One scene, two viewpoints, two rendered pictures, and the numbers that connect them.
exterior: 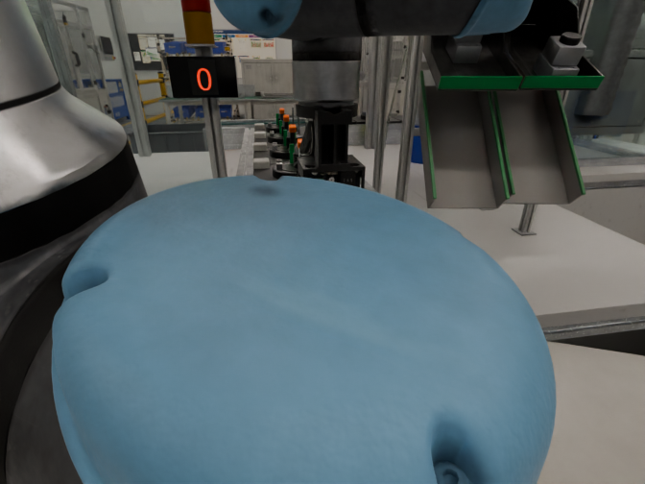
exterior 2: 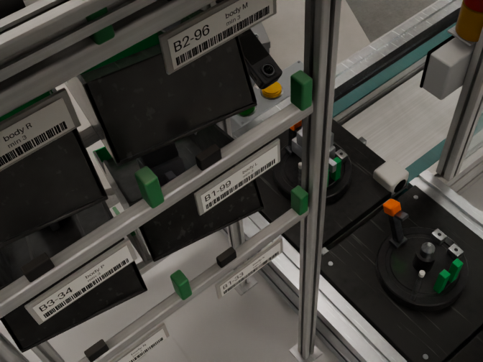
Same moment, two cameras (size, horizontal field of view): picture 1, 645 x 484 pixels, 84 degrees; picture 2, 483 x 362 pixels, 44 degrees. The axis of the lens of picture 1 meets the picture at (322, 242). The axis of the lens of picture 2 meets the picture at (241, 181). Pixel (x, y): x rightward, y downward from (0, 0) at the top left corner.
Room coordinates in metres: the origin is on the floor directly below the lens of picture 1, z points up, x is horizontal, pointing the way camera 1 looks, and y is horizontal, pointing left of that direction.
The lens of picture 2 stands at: (1.22, -0.36, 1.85)
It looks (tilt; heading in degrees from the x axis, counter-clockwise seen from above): 53 degrees down; 156
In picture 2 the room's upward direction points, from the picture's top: 6 degrees counter-clockwise
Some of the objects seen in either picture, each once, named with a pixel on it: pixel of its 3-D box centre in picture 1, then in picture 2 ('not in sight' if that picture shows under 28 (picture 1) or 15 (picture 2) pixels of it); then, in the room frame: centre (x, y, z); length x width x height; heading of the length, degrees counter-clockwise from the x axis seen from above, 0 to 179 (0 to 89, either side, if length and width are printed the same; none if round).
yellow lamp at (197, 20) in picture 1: (199, 29); (477, 16); (0.76, 0.23, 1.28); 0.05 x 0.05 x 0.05
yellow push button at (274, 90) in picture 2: not in sight; (272, 90); (0.45, 0.07, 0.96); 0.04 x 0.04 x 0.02
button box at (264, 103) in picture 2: not in sight; (272, 101); (0.45, 0.07, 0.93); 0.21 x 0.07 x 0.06; 99
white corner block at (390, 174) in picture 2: not in sight; (390, 178); (0.76, 0.13, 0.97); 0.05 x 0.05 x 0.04; 9
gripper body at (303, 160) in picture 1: (327, 157); not in sight; (0.43, -0.01, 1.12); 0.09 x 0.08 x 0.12; 9
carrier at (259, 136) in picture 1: (285, 129); not in sight; (1.41, 0.14, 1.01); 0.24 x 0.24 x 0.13; 9
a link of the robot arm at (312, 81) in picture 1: (328, 84); not in sight; (0.44, -0.01, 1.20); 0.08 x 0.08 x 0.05
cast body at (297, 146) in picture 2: not in sight; (318, 144); (0.68, 0.02, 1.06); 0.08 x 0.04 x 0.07; 11
